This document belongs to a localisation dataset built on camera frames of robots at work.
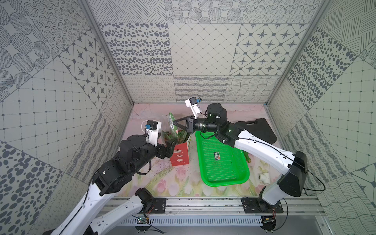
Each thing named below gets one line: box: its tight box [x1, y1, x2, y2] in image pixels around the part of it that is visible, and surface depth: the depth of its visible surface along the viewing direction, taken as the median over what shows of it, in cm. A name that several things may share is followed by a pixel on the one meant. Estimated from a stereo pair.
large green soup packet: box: [166, 111, 176, 130], surface depth 64 cm
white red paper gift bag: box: [169, 133, 191, 167], surface depth 80 cm
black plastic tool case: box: [235, 117, 278, 145], surface depth 103 cm
